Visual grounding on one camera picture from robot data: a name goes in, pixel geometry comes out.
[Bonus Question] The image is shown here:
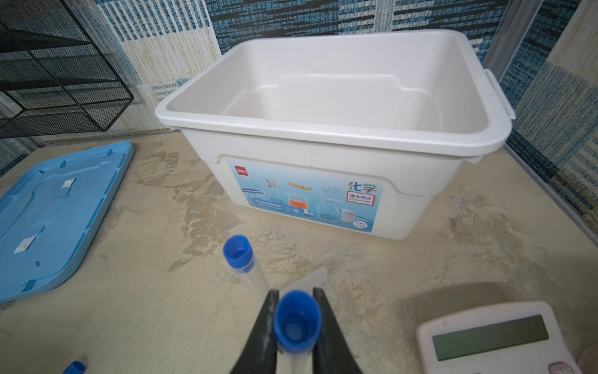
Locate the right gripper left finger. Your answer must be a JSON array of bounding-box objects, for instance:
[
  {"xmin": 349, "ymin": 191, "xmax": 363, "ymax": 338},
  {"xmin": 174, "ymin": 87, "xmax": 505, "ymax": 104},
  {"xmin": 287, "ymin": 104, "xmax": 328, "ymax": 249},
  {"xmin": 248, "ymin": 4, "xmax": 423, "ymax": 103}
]
[{"xmin": 230, "ymin": 289, "xmax": 280, "ymax": 374}]

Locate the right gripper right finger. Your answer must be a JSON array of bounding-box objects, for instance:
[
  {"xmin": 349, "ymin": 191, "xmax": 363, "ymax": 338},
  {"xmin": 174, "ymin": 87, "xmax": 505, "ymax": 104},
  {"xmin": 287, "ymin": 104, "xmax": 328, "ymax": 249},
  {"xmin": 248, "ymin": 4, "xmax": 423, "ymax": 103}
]
[{"xmin": 312, "ymin": 288, "xmax": 362, "ymax": 374}]

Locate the blue-capped test tube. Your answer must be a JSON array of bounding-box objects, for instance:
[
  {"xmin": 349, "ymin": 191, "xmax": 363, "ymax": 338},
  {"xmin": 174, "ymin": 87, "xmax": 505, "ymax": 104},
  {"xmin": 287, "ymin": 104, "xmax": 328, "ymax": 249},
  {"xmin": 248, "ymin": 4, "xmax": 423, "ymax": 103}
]
[
  {"xmin": 63, "ymin": 361, "xmax": 87, "ymax": 374},
  {"xmin": 223, "ymin": 235, "xmax": 271, "ymax": 305},
  {"xmin": 274, "ymin": 290, "xmax": 322, "ymax": 373}
]

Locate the white plastic storage bin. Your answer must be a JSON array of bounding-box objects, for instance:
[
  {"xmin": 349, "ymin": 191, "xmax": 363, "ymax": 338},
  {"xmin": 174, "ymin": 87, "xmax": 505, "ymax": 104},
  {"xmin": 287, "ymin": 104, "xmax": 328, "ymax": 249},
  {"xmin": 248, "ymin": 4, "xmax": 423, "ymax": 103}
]
[{"xmin": 155, "ymin": 30, "xmax": 515, "ymax": 240}]

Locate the pink calculator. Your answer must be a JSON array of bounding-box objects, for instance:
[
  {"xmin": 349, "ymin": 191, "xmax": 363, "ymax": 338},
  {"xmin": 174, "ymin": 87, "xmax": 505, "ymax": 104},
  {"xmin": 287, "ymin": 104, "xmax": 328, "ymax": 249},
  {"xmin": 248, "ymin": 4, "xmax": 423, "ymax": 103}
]
[{"xmin": 417, "ymin": 302, "xmax": 581, "ymax": 373}]

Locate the blue plastic bin lid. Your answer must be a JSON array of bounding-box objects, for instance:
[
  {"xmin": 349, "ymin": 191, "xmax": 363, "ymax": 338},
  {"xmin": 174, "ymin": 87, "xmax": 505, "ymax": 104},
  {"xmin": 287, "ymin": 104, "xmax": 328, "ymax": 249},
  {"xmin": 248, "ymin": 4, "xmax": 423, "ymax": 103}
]
[{"xmin": 1, "ymin": 142, "xmax": 134, "ymax": 303}]

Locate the black wire shelf rack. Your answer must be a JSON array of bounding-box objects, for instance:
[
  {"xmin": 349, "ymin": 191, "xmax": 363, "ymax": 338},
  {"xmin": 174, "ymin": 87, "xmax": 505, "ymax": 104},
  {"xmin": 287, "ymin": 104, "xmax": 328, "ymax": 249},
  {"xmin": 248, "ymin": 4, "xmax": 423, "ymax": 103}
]
[{"xmin": 1, "ymin": 1, "xmax": 134, "ymax": 139}]

